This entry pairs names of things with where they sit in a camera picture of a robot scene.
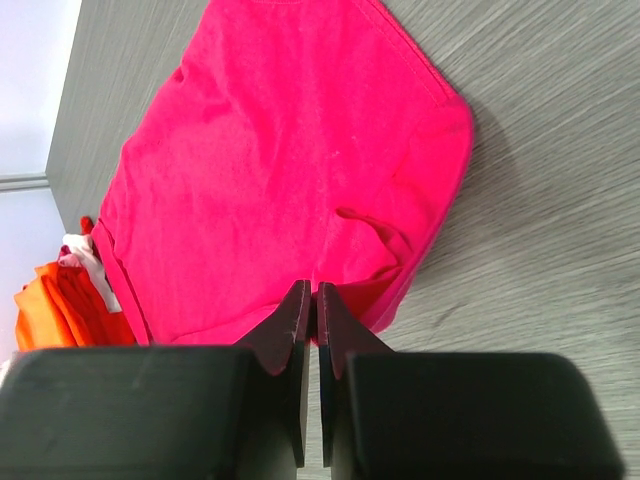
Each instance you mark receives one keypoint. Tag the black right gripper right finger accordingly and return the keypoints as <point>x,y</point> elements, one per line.
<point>439,415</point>

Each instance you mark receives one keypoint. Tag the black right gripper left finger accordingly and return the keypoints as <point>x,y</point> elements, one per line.
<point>160,412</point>

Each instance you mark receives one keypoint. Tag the pink t shirt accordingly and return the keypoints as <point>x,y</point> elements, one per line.
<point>296,140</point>

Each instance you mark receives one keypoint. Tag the orange folded t shirt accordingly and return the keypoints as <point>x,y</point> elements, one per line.
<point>51,309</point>

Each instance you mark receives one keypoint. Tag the white folded t shirt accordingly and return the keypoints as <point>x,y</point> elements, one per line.
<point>77,251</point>

